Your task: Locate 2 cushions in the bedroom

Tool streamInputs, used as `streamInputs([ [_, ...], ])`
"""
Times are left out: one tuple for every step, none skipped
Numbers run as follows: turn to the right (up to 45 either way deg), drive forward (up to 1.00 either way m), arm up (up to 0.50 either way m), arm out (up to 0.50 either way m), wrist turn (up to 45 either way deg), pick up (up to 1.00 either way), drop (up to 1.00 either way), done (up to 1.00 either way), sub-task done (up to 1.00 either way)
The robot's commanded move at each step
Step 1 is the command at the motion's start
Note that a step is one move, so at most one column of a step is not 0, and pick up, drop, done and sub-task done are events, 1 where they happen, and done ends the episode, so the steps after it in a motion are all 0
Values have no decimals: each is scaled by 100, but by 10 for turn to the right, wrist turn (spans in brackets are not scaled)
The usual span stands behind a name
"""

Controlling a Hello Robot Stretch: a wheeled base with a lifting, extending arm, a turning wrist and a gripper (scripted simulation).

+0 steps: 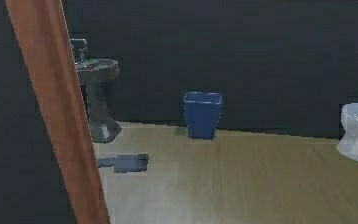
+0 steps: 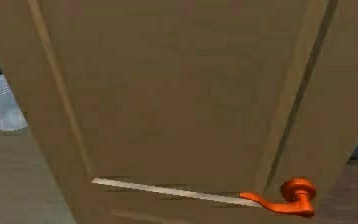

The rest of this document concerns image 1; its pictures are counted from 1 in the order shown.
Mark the blue waste bin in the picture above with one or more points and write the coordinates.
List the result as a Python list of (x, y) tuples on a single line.
[(202, 115)]

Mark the green soap bar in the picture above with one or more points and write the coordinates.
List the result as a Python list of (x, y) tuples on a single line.
[(89, 61)]

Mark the grey sink faucet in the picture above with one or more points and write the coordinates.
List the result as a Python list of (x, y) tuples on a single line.
[(79, 48)]

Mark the brown wooden room door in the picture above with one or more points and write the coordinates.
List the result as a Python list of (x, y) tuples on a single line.
[(58, 110)]

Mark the white toilet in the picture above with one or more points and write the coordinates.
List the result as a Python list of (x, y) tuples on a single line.
[(357, 131)]

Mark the grey pedestal sink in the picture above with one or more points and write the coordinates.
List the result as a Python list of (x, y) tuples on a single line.
[(98, 96)]

